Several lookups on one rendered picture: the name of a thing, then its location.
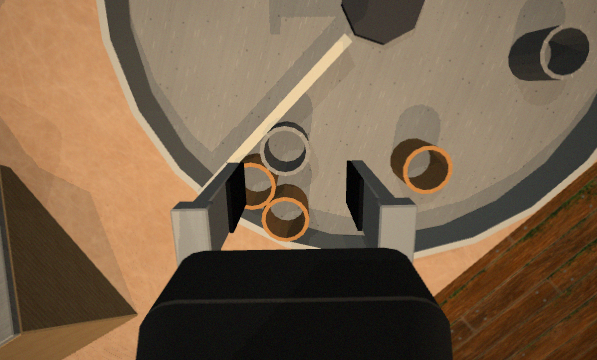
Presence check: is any bronze bushing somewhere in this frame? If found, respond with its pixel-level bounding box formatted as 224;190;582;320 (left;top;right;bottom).
390;138;453;194
239;153;279;210
262;184;309;242

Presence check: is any grey round turning table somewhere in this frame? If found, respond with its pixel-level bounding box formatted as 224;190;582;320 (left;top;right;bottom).
96;0;597;259

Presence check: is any grey metal bushing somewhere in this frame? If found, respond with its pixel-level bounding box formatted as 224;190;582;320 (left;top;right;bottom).
508;23;594;81
260;121;310;176

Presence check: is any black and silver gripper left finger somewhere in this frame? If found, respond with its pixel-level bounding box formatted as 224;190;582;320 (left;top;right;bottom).
170;162;246;267

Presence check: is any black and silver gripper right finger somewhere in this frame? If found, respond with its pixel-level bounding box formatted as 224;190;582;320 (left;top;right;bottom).
346;160;418;264

